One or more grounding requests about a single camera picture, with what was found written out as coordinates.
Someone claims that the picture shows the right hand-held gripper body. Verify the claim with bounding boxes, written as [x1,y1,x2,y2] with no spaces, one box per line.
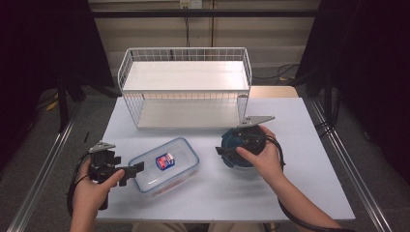
[224,115,276,157]

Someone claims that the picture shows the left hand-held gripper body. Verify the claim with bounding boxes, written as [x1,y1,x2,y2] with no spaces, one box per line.
[87,140,130,211]

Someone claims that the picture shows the round container dark blue lid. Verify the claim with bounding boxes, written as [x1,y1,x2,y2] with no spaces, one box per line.
[220,127,269,170]

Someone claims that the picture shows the clear plastic container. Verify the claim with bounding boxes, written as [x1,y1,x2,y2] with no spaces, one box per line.
[128,136,201,198]

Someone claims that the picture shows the white wire shelf rack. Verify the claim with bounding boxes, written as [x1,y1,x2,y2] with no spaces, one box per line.
[116,46,253,131]

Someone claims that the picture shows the person's right hand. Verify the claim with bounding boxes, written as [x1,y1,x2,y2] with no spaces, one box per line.
[235,125,286,188]

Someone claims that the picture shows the person's left hand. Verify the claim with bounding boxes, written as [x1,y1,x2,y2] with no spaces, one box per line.
[72,159,126,223]

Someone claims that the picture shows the wooden table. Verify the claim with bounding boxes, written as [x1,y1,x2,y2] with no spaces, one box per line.
[249,85,300,100]

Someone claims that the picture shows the black curtain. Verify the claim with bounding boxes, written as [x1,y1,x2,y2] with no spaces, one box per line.
[0,0,114,173]
[294,0,410,187]

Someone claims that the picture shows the black horizontal bar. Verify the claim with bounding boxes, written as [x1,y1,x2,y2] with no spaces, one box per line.
[91,9,321,19]

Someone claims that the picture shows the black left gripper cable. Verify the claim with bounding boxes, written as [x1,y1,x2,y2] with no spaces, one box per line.
[66,151,93,218]

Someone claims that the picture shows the metal floor rail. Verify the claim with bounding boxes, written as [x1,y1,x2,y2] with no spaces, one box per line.
[308,97,394,232]
[6,101,82,232]

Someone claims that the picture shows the black floor cables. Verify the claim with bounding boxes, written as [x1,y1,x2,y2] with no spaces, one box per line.
[250,63,302,82]

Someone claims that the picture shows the black hanging cable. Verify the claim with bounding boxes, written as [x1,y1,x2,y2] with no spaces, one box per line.
[184,8,191,48]

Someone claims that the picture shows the white wall outlet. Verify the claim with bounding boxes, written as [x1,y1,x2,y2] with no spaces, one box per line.
[179,0,203,10]

